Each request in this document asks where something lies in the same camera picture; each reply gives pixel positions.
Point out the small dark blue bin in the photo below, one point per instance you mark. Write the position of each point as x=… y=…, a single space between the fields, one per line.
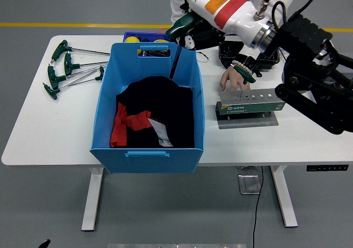
x=149 y=35

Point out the metal floor plate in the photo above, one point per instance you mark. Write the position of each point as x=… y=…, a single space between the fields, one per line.
x=248 y=184

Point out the black plastic tray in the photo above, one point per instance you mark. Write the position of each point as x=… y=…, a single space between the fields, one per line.
x=229 y=53

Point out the person's right forearm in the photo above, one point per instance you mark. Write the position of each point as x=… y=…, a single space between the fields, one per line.
x=176 y=8

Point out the black table control panel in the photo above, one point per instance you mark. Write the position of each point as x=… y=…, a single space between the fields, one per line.
x=326 y=168

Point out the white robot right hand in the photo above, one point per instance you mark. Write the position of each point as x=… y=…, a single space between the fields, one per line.
x=220 y=5

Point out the white right table leg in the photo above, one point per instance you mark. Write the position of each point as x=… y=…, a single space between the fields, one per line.
x=285 y=198

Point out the person's left hand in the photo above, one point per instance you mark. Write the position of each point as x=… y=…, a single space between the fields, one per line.
x=231 y=78

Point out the yellow round object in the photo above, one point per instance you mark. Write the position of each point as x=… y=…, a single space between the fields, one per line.
x=131 y=40
x=160 y=41

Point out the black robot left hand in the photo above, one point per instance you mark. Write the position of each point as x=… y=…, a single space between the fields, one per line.
x=44 y=244

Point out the silver green hex key stand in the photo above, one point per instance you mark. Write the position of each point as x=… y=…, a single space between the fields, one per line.
x=242 y=108

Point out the person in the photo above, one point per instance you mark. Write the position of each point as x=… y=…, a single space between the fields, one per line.
x=176 y=8

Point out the black and red garment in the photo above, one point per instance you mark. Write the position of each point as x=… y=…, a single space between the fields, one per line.
x=160 y=102

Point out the black wristwatch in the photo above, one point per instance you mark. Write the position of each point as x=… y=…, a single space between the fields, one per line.
x=249 y=62

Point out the white left table leg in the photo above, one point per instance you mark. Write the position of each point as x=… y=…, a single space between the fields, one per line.
x=92 y=198

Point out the white table leg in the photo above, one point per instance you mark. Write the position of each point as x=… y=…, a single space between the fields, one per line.
x=285 y=198
x=92 y=198

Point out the large blue plastic box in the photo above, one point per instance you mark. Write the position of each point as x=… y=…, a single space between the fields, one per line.
x=124 y=66

